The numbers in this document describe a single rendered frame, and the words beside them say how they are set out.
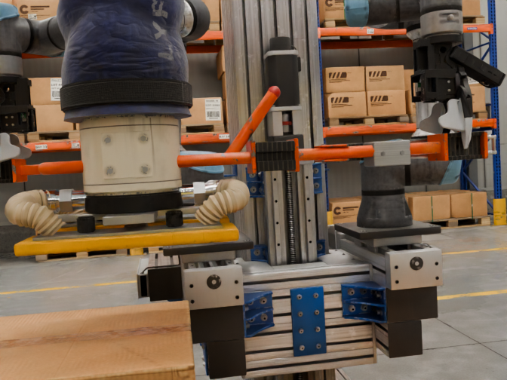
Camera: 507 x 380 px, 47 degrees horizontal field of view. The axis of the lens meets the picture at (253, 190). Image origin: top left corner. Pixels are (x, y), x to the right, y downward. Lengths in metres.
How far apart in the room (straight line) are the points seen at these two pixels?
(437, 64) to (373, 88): 7.61
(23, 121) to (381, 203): 0.90
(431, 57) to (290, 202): 0.66
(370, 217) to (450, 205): 7.69
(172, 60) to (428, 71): 0.46
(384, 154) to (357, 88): 7.60
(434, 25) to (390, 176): 0.55
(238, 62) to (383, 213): 0.59
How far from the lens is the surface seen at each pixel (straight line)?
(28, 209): 0.96
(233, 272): 1.35
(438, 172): 1.58
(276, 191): 1.59
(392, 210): 1.57
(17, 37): 1.36
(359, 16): 1.26
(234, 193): 0.93
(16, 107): 1.32
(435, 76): 1.12
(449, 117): 1.11
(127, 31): 0.96
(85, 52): 0.98
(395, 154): 1.08
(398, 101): 8.86
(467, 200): 9.34
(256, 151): 1.01
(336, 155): 1.05
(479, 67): 1.16
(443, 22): 1.14
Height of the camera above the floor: 1.25
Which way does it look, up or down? 3 degrees down
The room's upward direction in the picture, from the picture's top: 3 degrees counter-clockwise
